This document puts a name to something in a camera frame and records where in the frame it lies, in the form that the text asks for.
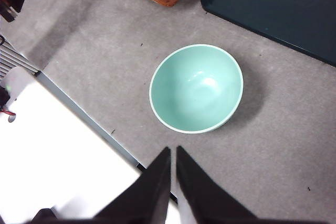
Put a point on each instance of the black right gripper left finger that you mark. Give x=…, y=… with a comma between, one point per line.
x=147, y=197

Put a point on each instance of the teal ribbed bowl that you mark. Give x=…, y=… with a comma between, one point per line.
x=197, y=90

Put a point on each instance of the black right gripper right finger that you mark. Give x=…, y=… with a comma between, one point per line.
x=204, y=197

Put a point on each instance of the black camera device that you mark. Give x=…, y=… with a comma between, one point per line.
x=4, y=98

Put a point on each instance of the grey ribbed panel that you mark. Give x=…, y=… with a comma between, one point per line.
x=15, y=58

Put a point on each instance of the dark rectangular tray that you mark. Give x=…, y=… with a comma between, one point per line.
x=275, y=6

